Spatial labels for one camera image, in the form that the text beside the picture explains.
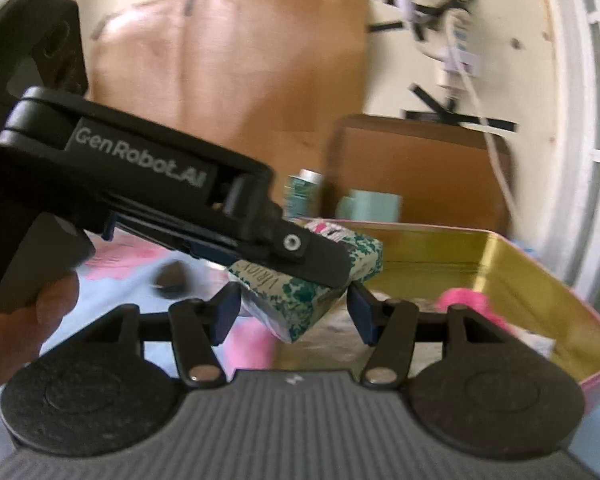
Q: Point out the floral pocket tissue pack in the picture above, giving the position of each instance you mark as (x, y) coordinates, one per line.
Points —
(300, 295)

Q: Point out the small dark object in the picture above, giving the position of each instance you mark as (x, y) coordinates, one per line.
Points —
(169, 277)

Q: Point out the white power strip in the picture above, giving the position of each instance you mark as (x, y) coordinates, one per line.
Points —
(457, 55)

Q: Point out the white window frame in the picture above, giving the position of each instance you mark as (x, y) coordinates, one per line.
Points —
(585, 110)

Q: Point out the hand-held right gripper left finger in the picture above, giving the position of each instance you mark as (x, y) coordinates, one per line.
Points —
(225, 315)

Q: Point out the printed blue pink blanket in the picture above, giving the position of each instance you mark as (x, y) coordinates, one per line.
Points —
(130, 260)

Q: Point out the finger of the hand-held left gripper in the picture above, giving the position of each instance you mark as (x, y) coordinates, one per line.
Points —
(210, 250)
(300, 250)

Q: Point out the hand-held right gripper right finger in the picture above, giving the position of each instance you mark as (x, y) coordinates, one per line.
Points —
(362, 315)

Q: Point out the pale green mug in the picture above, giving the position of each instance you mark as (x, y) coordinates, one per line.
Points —
(370, 207)

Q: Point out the person's left hand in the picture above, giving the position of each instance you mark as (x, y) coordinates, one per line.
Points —
(20, 335)

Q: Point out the green drink carton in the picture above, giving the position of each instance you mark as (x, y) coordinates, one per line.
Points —
(302, 195)

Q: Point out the pink knitted scrubber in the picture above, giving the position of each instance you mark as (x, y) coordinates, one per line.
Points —
(462, 302)

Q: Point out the brown tray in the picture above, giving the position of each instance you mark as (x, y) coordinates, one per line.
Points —
(420, 175)

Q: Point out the wooden panel board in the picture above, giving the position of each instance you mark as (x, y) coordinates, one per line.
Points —
(230, 85)

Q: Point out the black tape cross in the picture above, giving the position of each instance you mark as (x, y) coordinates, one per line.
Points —
(455, 115)
(430, 7)

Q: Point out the pink tin box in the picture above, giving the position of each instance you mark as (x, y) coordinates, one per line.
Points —
(430, 260)

